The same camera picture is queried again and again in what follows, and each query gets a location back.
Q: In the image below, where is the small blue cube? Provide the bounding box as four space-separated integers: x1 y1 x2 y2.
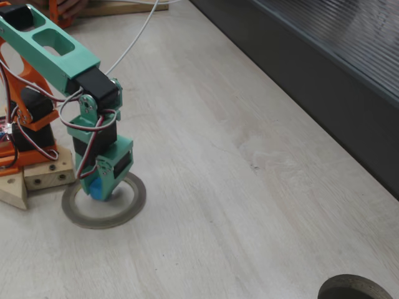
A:
89 179 103 201

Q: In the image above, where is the person's hand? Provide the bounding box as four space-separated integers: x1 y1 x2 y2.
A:
57 0 92 19

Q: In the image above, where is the wooden base block with screws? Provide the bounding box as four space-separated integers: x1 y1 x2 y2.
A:
23 146 76 191

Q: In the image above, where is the pale wooden plank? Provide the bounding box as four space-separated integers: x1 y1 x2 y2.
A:
0 173 29 211

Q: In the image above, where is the long wooden board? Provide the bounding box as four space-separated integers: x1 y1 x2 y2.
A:
70 0 169 19

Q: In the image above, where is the grey ring of tape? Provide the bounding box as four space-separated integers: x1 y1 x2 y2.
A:
61 170 147 230

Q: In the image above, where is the orange board mount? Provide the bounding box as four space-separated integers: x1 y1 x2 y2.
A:
0 146 19 175

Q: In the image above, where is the white usb cable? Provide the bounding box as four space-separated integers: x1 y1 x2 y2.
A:
105 0 182 75

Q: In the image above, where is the round desk cable hole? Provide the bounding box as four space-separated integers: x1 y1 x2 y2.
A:
317 273 394 299

